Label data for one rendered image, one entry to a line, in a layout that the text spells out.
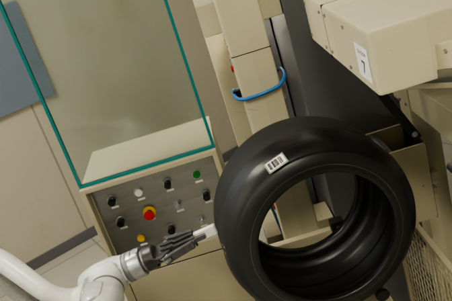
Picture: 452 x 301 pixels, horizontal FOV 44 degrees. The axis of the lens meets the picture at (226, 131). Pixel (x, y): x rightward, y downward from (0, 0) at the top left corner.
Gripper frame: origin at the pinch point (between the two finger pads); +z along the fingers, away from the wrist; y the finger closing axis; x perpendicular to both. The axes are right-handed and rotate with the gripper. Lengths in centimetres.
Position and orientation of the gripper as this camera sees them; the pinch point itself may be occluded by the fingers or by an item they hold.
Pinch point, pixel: (205, 232)
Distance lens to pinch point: 171.6
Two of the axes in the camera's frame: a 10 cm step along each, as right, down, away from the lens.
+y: -1.0, -3.5, 9.3
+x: 4.1, 8.4, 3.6
